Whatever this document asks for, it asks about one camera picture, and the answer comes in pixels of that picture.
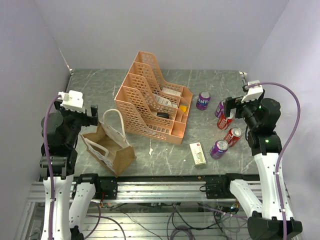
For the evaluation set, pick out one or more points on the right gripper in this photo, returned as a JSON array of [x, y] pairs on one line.
[[231, 103]]

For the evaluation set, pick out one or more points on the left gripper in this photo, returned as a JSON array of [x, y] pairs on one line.
[[88, 120]]

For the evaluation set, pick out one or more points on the purple Fanta can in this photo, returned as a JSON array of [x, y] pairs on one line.
[[203, 100]]

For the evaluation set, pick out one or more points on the brown canvas tote bag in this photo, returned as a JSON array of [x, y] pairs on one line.
[[109, 146]]

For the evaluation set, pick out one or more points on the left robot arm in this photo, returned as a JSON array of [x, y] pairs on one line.
[[64, 211]]

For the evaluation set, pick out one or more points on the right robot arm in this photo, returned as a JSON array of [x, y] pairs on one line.
[[269, 218]]

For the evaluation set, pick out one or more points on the purple soda can rear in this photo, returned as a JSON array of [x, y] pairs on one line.
[[220, 109]]

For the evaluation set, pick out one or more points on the purple soda can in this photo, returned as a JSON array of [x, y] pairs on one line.
[[220, 109], [219, 149]]

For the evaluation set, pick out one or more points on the red soda can rear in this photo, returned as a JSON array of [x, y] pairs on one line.
[[224, 122]]

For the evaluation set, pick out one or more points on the red soda can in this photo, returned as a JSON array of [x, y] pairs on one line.
[[233, 135], [224, 122]]

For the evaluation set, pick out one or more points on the red soda can front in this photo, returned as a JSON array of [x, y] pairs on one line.
[[233, 135]]

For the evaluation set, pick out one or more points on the purple soda can front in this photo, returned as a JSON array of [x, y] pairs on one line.
[[219, 149]]

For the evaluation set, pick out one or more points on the yellow sticky notes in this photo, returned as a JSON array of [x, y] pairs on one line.
[[183, 108]]

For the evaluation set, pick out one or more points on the peach plastic file organizer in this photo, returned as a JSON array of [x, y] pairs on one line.
[[136, 101]]

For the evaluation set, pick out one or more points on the white papers in organizer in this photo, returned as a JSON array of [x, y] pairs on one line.
[[165, 100]]

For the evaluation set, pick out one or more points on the white green cardboard box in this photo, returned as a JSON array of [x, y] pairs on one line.
[[197, 153]]

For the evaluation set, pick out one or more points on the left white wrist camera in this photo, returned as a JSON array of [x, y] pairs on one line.
[[72, 100]]

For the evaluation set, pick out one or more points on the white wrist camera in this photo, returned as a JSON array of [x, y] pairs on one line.
[[72, 100], [253, 90]]

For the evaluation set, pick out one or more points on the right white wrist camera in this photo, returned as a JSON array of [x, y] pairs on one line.
[[253, 90]]

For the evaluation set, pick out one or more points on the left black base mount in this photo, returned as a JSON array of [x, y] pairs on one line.
[[108, 188]]

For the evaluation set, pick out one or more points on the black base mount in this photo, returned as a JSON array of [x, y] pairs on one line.
[[108, 188], [216, 187]]

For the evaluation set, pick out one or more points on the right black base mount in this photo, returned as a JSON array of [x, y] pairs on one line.
[[216, 187]]

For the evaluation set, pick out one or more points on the aluminium mounting rail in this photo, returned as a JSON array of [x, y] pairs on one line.
[[153, 192]]

